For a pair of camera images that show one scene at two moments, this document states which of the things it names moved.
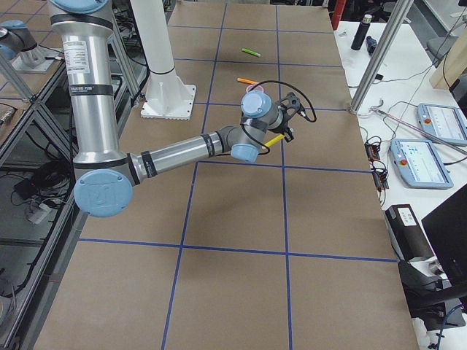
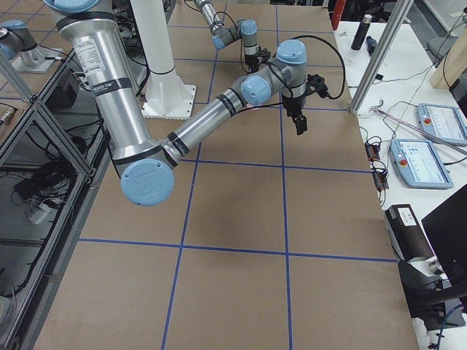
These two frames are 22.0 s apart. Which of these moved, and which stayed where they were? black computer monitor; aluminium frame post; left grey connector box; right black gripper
Moved: right black gripper
Stayed: aluminium frame post; left grey connector box; black computer monitor
